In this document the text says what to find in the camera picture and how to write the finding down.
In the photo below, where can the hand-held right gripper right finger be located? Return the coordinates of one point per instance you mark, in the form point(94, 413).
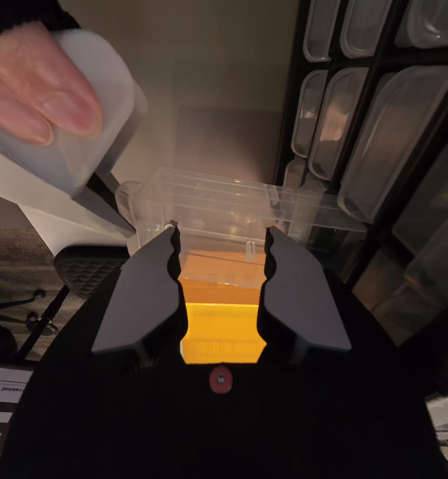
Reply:
point(302, 307)

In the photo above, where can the small metal nut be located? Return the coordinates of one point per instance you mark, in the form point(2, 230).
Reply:
point(199, 223)

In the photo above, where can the clear plastic drawer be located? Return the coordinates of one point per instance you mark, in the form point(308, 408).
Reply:
point(224, 206)

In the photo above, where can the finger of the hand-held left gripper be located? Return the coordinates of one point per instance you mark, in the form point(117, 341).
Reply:
point(52, 206)
point(134, 120)

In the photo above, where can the person's left hand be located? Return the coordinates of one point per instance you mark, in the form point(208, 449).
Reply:
point(37, 82)

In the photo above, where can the printed instruction sheet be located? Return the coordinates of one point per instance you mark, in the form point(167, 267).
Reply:
point(3, 404)

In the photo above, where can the black drawer cabinet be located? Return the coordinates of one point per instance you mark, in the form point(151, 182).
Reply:
point(291, 90)

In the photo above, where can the yellow plastic bin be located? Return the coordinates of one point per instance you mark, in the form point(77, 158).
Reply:
point(224, 333)

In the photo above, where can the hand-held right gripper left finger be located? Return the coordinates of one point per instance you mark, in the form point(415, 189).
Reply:
point(142, 307)

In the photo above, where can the black ribbed pad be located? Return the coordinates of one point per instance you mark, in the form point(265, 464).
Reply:
point(93, 269)

